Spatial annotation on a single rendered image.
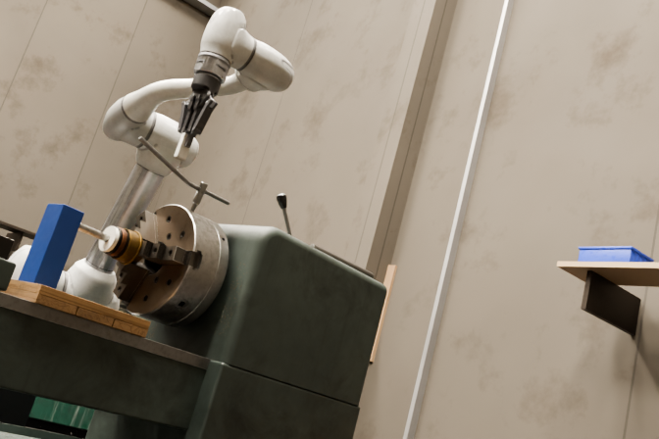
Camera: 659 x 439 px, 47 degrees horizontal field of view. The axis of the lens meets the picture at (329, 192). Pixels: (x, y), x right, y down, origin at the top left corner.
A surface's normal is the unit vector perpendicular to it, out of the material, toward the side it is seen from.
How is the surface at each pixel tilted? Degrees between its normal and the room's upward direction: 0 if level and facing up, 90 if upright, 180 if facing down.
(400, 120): 90
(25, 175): 90
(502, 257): 90
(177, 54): 90
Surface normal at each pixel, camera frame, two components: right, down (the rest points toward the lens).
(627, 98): -0.74, -0.38
